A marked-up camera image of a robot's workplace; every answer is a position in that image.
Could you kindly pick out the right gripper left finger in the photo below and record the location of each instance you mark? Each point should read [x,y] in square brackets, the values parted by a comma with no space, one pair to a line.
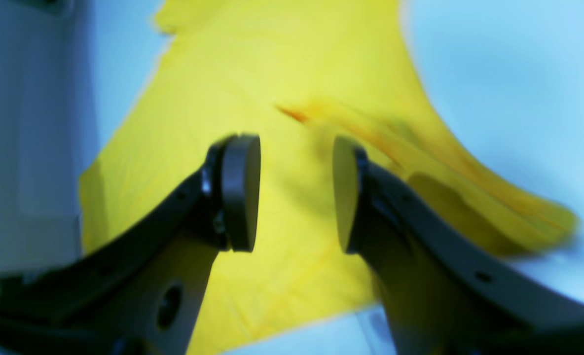
[141,293]

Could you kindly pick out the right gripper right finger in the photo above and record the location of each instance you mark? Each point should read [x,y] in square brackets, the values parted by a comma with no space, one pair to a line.
[441,293]

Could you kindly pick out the orange yellow T-shirt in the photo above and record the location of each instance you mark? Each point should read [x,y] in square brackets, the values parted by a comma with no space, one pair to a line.
[296,72]

